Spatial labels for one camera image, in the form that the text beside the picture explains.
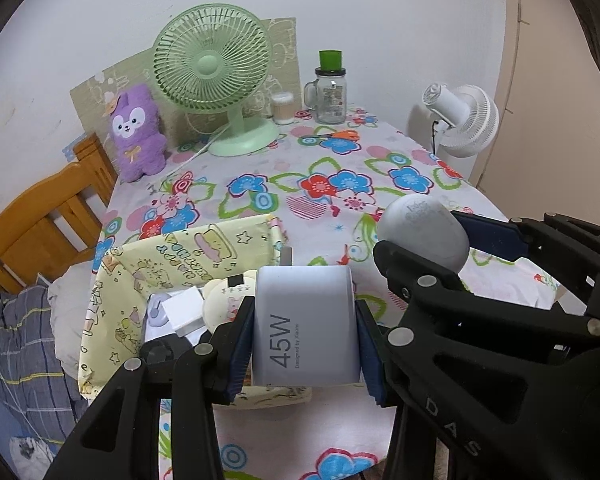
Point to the white box inside bin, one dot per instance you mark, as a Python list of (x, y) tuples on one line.
[(152, 333)]

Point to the wooden chair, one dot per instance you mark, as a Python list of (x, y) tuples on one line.
[(49, 226)]

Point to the purple plush rabbit toy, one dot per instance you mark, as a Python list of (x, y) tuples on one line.
[(135, 129)]

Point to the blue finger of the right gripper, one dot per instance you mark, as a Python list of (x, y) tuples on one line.
[(497, 238), (402, 268)]

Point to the white pillow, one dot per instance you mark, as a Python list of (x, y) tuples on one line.
[(68, 297)]

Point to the plaid blue bedding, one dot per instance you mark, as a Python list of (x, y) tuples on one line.
[(33, 386)]

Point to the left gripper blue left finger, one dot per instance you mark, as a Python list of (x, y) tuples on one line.
[(241, 343)]

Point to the small white plug charger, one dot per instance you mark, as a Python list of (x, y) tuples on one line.
[(184, 311)]

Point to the patterned cardboard backboard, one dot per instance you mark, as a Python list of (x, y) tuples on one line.
[(91, 97)]

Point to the beige door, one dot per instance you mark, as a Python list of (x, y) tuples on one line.
[(546, 156)]

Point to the black round cap object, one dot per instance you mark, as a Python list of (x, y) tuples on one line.
[(164, 349)]

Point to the yellow patterned storage box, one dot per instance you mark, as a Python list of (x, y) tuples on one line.
[(114, 326)]

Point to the green desk fan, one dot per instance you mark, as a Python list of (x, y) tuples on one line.
[(210, 60)]

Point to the white oval case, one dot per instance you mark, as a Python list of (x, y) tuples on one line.
[(423, 226)]

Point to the floral tablecloth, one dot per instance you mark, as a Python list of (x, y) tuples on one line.
[(329, 187)]

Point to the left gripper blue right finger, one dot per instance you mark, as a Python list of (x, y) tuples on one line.
[(373, 356)]

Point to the white standing fan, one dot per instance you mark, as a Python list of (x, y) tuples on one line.
[(465, 119)]

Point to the cotton swab container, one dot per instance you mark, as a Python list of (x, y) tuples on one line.
[(282, 107)]

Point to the glass jar with green lid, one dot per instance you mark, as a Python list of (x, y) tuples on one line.
[(326, 95)]

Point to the white 45W charger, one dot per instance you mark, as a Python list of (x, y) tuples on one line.
[(305, 332)]

